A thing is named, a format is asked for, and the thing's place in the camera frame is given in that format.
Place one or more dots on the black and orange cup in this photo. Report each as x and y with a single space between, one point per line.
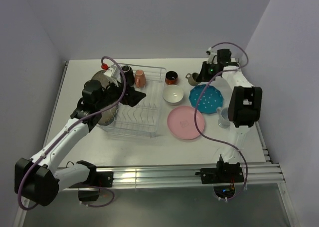
171 78

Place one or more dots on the white bowl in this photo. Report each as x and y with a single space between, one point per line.
173 94

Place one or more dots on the white wire dish rack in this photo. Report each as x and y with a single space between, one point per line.
142 119

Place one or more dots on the light blue footed cup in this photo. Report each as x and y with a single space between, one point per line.
223 120

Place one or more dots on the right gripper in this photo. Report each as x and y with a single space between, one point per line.
203 76

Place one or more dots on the blue polka dot plate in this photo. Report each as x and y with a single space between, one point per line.
210 101

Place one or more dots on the black mug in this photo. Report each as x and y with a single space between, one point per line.
129 75

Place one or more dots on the pink mug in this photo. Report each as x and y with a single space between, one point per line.
140 78

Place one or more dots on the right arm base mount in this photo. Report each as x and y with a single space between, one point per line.
226 174

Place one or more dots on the pink plate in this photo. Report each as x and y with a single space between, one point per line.
180 122

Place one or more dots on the speckled grey plate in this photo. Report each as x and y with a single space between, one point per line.
107 116

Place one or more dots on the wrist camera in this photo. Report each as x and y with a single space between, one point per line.
111 73
212 56

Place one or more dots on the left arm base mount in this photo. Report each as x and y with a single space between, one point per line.
103 181

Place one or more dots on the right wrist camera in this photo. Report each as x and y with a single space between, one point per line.
212 56

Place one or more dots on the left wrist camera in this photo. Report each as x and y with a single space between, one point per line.
111 73

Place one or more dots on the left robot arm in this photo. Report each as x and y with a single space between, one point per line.
38 178

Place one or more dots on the aluminium mounting rail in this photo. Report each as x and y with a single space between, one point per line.
173 176

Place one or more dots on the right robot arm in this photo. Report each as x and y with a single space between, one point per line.
245 103

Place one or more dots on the small olive green cup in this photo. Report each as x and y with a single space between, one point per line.
191 78

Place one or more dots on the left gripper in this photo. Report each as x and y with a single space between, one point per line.
132 97

